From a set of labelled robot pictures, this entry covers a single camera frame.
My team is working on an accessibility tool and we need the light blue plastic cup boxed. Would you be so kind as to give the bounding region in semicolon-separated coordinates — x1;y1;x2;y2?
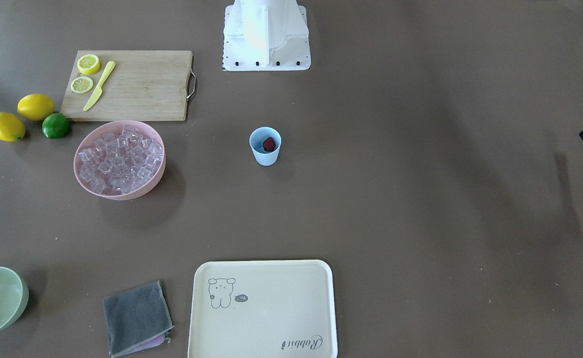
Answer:
250;127;282;166

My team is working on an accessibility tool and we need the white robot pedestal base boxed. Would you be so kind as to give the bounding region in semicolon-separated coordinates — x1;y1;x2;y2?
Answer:
222;0;312;71

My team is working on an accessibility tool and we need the pink bowl of ice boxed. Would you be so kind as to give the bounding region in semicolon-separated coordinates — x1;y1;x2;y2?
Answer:
74;120;167;201

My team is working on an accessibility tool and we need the yellow plastic knife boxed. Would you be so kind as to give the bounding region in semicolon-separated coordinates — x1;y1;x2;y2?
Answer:
83;61;116;111

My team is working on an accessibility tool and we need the lemon half slice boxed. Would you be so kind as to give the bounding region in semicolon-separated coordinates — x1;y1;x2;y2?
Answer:
76;54;101;75
69;76;94;94

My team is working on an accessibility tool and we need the wooden cutting board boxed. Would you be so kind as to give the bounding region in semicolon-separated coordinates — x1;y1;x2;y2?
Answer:
59;50;196;122

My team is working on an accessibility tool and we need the whole yellow lemon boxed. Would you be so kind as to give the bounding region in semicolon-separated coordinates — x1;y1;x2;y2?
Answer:
17;93;55;121
0;112;27;142

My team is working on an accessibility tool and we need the cream rabbit tray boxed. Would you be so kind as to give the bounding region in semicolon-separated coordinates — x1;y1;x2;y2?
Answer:
187;259;337;358

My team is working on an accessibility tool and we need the green lime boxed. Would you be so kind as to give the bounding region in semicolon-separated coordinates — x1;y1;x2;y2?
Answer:
41;113;70;139

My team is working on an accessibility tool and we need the red strawberry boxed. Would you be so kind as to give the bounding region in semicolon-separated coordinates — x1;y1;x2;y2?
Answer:
262;137;277;153

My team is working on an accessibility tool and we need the grey folded cloth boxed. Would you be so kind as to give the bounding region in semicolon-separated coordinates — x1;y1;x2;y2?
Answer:
102;280;174;358

